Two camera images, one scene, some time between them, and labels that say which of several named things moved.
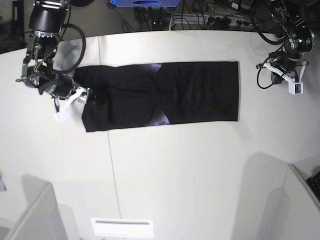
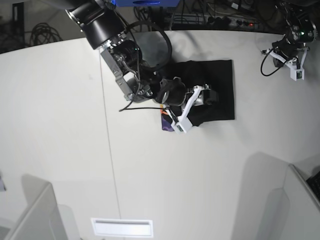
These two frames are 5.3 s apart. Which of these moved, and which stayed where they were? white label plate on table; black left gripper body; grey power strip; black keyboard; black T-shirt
Moved: black left gripper body; black T-shirt
Stayed: grey power strip; white label plate on table; black keyboard
